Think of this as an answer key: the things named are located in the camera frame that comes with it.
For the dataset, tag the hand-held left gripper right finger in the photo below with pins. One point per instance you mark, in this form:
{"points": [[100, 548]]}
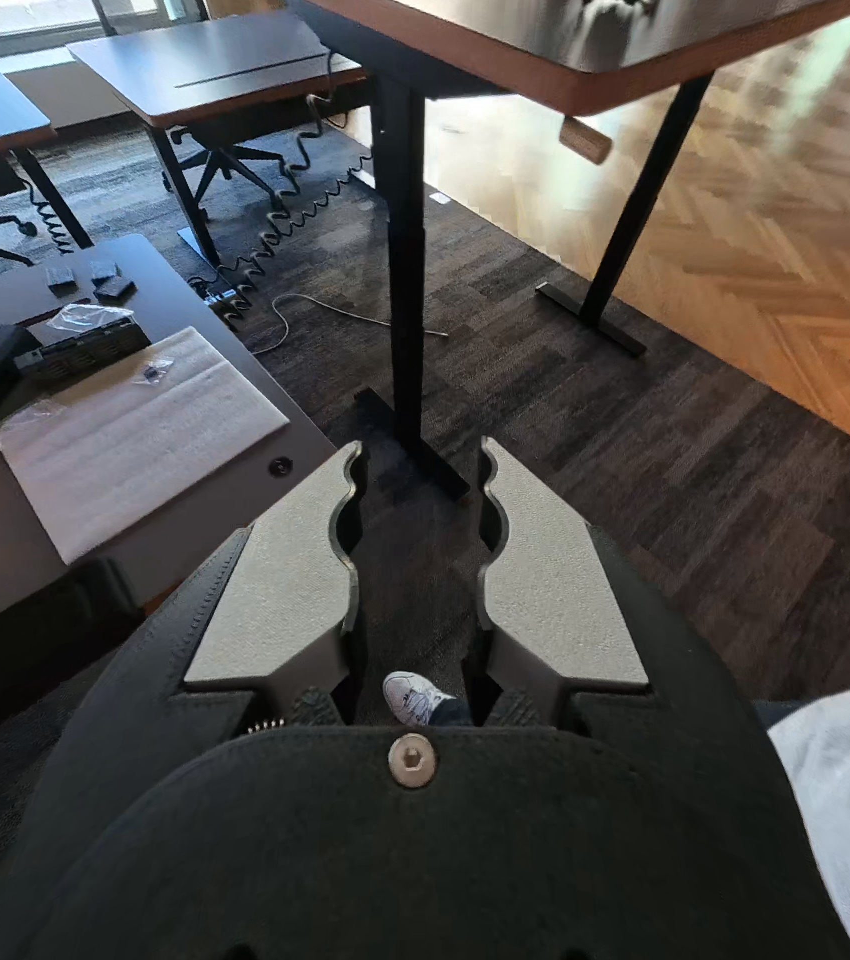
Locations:
{"points": [[560, 600]]}

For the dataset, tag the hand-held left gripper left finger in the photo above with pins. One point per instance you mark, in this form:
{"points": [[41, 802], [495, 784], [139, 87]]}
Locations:
{"points": [[275, 600]]}

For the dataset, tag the person's white shoe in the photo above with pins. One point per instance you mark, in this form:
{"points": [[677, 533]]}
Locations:
{"points": [[410, 694]]}

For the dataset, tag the white foam sheet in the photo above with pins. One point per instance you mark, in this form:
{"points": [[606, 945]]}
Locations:
{"points": [[132, 450]]}

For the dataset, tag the small clear bag black part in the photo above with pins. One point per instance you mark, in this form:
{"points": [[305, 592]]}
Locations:
{"points": [[153, 373]]}

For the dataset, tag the black power strip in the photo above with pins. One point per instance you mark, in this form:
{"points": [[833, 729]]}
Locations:
{"points": [[218, 296]]}

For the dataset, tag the person in white shirt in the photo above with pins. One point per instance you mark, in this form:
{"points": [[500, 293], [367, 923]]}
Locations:
{"points": [[845, 787]]}

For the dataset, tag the clear plastic bag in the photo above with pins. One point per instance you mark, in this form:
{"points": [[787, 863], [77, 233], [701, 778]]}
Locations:
{"points": [[76, 319]]}

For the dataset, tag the black battery blue edge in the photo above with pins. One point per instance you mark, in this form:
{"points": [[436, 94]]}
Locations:
{"points": [[61, 277], [103, 270], [113, 290]]}

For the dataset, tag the wooden peg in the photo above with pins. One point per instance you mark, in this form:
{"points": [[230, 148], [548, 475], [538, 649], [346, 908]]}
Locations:
{"points": [[584, 139]]}

